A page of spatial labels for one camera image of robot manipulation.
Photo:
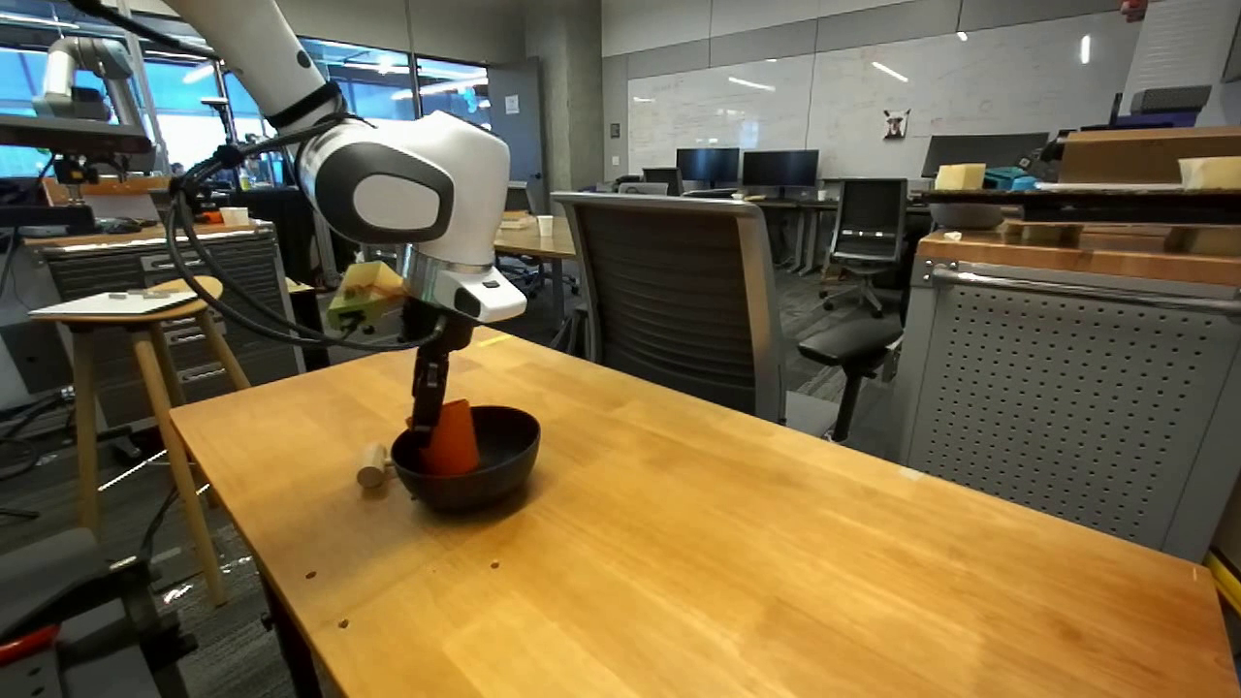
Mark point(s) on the black computer monitor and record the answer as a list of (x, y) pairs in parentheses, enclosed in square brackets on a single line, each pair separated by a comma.
[(781, 168), (706, 168)]

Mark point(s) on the large wooden box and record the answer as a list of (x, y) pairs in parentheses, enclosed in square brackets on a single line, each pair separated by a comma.
[(1146, 155)]

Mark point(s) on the black bowl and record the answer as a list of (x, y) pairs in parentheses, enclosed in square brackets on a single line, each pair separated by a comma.
[(497, 466)]

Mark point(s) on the wooden stool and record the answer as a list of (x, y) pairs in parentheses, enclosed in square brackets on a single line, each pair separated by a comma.
[(158, 388)]

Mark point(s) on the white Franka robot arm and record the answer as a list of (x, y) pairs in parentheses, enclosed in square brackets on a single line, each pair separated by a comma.
[(449, 161)]

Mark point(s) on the black office chair seat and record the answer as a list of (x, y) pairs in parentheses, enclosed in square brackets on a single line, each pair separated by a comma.
[(849, 340)]

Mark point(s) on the grey mesh office chair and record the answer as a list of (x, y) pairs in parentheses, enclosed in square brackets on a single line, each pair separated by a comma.
[(681, 304)]

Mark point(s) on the small sticker on whiteboard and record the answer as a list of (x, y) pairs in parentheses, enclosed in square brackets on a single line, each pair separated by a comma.
[(896, 127)]

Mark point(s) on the yellow tape strip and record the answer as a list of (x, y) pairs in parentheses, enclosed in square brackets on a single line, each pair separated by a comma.
[(1227, 582)]

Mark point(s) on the light wooden office desk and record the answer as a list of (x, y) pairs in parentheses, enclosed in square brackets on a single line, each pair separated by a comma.
[(543, 239)]

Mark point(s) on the dark flat screen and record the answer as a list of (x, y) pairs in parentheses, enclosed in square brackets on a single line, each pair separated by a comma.
[(982, 155)]

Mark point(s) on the black mesh office chair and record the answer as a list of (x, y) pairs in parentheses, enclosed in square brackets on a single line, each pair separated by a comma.
[(869, 224)]

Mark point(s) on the small wooden cylinder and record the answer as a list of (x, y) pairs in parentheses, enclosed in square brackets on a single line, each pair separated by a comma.
[(373, 466)]

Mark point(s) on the white cylinder on shelf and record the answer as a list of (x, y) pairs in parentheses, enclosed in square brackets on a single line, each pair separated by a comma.
[(59, 70)]

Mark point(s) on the yellow foam block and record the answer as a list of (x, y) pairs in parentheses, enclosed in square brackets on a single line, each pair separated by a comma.
[(958, 176), (1213, 171)]

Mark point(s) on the orange plastic cup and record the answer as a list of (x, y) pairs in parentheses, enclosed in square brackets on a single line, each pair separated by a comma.
[(454, 442)]

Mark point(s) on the white board on stool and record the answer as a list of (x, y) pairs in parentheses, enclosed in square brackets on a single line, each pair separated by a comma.
[(109, 304)]

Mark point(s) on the wrist camera with yellow mount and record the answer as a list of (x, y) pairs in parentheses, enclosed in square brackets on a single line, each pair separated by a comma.
[(372, 294)]

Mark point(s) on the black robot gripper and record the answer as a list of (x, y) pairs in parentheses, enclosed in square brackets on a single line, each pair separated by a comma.
[(445, 340)]

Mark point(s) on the grey drawer cabinet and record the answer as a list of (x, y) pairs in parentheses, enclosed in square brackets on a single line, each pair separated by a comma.
[(245, 294)]

